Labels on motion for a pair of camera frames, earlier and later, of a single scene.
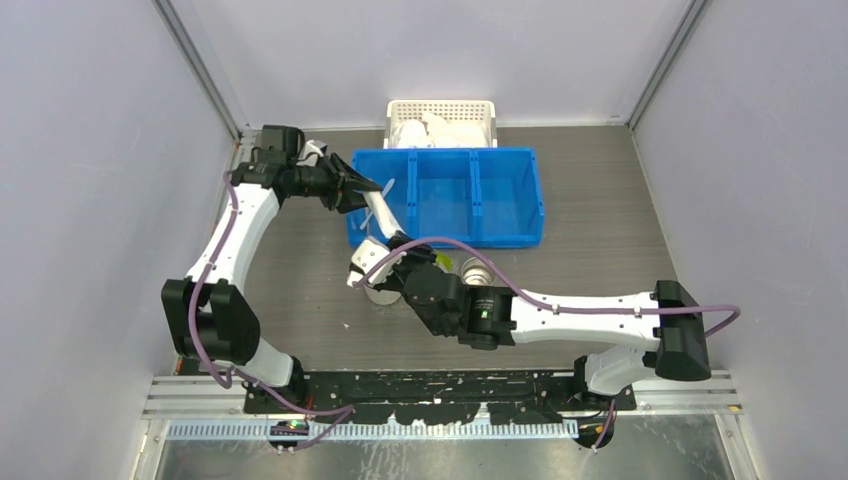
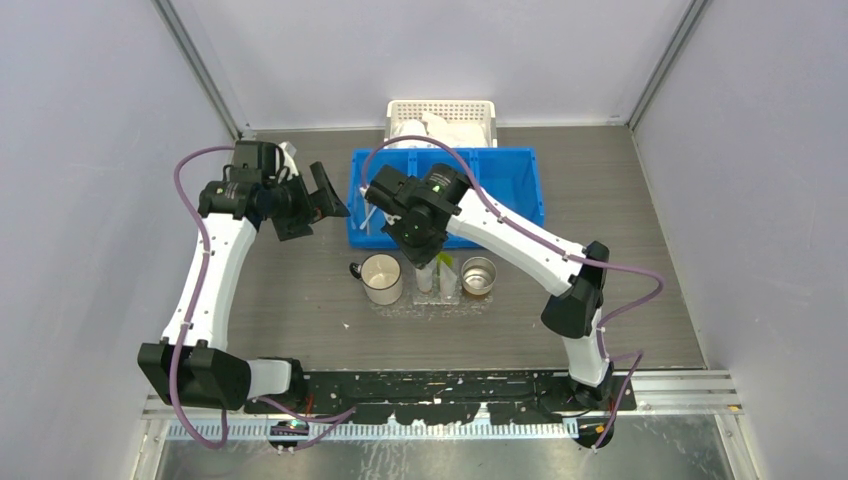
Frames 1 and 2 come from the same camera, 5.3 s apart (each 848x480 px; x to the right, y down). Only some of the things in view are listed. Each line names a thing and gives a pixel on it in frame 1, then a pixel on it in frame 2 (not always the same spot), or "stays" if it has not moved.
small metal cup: [475, 272] stays
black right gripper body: [398, 283] → [403, 233]
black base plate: [420, 399] stays
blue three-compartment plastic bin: [485, 197] stays
